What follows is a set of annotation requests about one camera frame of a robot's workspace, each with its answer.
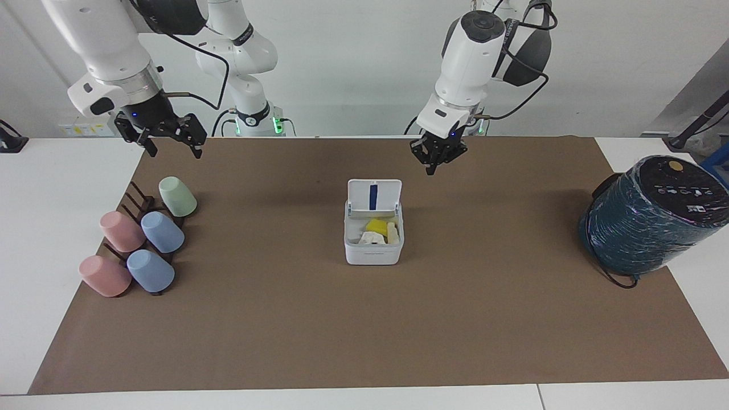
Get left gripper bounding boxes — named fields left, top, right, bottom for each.
left=409, top=128, right=469, bottom=177

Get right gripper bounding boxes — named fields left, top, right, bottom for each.
left=114, top=91, right=207, bottom=159

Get white trash can with lid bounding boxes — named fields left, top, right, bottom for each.
left=343, top=179, right=405, bottom=266

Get green cup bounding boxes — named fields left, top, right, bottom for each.
left=158, top=176, right=198, bottom=218

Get dark brown cup rack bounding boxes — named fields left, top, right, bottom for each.
left=103, top=181, right=186, bottom=297

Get white power strip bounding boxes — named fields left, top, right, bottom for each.
left=59, top=117, right=114, bottom=138

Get blue cup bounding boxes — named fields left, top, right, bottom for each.
left=126, top=249, right=176, bottom=294
left=140, top=211, right=186, bottom=254

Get pink cup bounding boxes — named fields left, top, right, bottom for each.
left=99, top=211, right=147, bottom=253
left=79, top=255, right=133, bottom=298

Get black stand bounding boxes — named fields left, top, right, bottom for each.
left=665, top=90, right=729, bottom=150
left=0, top=119, right=30, bottom=154

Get film-wrapped dark teal cylinder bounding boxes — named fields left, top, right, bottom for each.
left=578, top=154, right=729, bottom=277

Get blue object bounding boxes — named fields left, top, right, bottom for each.
left=700, top=142, right=729, bottom=190

